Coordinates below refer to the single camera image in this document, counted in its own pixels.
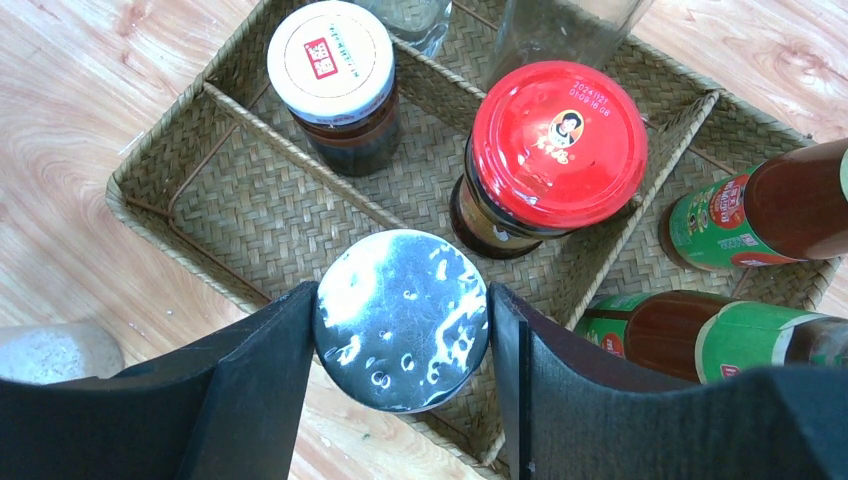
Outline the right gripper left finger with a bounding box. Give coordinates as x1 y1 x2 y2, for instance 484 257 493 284
1 281 317 479

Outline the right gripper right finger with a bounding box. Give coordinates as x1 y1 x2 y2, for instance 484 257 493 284
488 282 847 479

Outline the yellow-cap sauce bottle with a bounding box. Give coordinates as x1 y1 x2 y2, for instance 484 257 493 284
658 140 847 271
574 290 847 384

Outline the silver-lid spice jar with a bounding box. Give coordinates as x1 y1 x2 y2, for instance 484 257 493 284
313 229 489 414
1 322 125 385

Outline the woven wicker divided tray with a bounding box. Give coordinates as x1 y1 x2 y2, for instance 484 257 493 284
105 0 843 480

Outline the red-lid sauce jar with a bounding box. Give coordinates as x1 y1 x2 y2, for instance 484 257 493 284
450 60 648 259

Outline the white-lid sauce jar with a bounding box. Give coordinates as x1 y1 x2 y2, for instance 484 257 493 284
267 1 400 176

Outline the brownish glass oil bottle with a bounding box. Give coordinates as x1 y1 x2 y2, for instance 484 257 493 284
484 0 653 90

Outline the clear oil bottle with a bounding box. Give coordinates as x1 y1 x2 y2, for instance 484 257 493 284
353 0 452 58

